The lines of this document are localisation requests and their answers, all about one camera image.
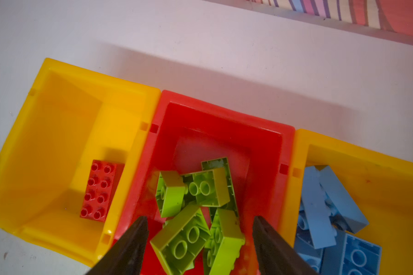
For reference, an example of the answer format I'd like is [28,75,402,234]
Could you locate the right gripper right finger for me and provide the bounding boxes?
[252,216,317,275]

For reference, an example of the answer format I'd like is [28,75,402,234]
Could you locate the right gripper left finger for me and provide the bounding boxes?
[87,216,149,275]

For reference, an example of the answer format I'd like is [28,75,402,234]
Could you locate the blue lego brick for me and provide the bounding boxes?
[297,166,336,249]
[320,230,382,275]
[316,166,369,234]
[294,235,325,274]

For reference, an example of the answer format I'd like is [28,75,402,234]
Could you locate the red lego brick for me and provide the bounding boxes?
[80,160,125,222]

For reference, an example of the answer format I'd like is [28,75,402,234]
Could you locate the small green lego brick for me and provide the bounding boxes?
[155,171,186,218]

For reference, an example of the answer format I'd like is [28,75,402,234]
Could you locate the left yellow plastic bin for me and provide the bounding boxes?
[0,58,161,267]

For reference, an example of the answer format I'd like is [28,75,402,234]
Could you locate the yellow plastic bin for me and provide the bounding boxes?
[277,129,413,275]
[0,58,161,267]

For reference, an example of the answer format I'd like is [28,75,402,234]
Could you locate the right yellow plastic bin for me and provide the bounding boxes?
[277,129,413,275]

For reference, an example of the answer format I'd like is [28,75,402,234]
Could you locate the red plastic bin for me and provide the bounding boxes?
[114,91,295,275]

